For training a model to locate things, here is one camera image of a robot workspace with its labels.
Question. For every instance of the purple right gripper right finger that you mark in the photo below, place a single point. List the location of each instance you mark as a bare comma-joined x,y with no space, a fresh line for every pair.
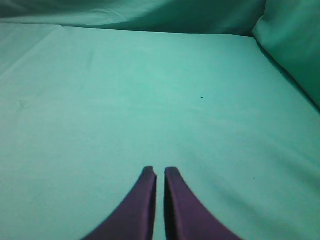
185,217

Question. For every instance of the green cloth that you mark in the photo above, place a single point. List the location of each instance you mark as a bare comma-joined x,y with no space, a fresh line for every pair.
93,91

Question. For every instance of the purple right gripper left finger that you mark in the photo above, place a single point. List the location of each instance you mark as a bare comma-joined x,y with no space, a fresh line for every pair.
134,218

